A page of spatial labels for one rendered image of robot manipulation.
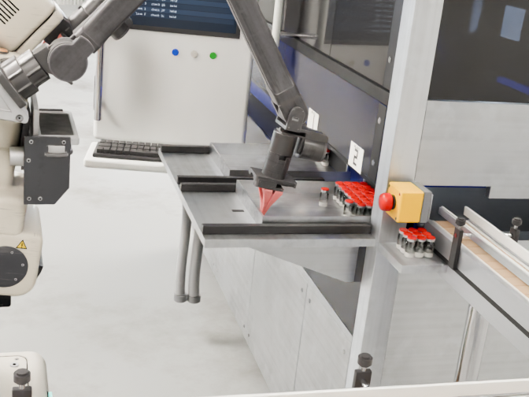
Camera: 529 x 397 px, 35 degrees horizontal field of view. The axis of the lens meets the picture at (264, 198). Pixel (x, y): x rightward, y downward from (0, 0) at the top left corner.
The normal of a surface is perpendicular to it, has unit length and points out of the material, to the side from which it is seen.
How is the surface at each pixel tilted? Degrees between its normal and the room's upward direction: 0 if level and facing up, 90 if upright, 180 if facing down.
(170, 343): 0
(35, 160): 90
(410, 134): 90
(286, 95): 90
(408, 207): 90
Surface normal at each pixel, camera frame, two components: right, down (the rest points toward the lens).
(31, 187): 0.29, 0.34
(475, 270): -0.96, -0.01
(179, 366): 0.10, -0.94
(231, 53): 0.07, 0.33
